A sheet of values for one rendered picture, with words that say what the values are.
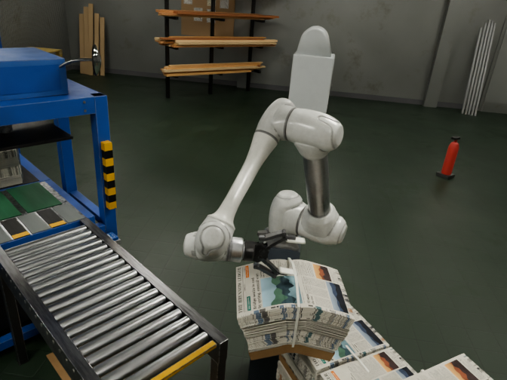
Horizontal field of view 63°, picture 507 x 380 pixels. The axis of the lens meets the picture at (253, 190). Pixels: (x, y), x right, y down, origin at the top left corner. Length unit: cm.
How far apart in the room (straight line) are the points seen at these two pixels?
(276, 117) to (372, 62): 928
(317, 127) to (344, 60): 924
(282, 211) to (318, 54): 670
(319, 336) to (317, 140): 71
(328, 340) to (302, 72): 729
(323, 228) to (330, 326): 52
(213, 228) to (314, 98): 747
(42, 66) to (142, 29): 890
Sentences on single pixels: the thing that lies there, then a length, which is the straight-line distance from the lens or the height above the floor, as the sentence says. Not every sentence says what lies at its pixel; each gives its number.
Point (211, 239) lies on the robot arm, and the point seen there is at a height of 147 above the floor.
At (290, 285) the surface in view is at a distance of 159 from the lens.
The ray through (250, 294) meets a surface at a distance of 158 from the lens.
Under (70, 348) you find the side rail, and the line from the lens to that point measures 195.
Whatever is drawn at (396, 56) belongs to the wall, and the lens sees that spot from 1089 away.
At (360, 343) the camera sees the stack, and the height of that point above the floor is 83.
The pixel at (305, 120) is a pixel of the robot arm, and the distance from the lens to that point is 155.
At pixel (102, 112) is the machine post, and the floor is 145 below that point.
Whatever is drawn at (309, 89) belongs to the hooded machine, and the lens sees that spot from 861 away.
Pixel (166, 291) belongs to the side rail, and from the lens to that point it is 215.
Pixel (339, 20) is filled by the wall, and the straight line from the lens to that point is 1065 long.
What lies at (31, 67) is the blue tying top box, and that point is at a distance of 259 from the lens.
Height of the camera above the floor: 215
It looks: 25 degrees down
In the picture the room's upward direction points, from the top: 5 degrees clockwise
